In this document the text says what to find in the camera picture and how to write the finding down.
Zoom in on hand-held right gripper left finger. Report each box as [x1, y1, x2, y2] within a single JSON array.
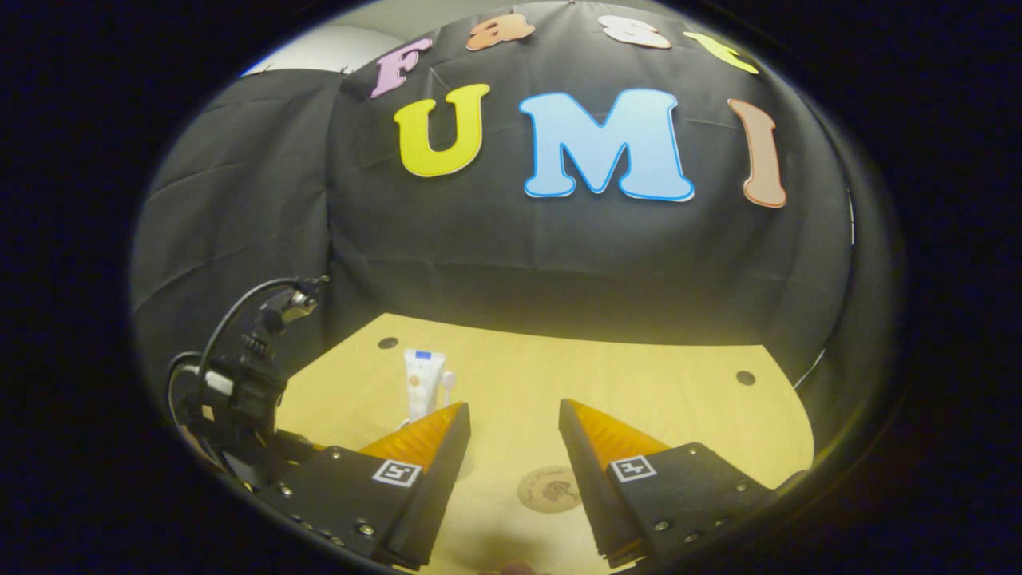
[[255, 401, 471, 571]]

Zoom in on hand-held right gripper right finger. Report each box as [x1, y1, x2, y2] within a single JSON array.
[[558, 399, 777, 568]]

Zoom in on round brown coaster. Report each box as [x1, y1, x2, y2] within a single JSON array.
[[517, 466, 582, 514]]

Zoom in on white toothpaste tube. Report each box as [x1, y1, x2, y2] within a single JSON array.
[[403, 348, 448, 424]]

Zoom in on wooden desktop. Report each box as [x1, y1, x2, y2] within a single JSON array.
[[275, 313, 815, 575]]

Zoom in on black backdrop cloth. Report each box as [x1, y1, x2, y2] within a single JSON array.
[[129, 0, 903, 448]]

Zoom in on black cable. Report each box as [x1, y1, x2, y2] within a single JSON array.
[[197, 276, 304, 380], [166, 351, 204, 428]]

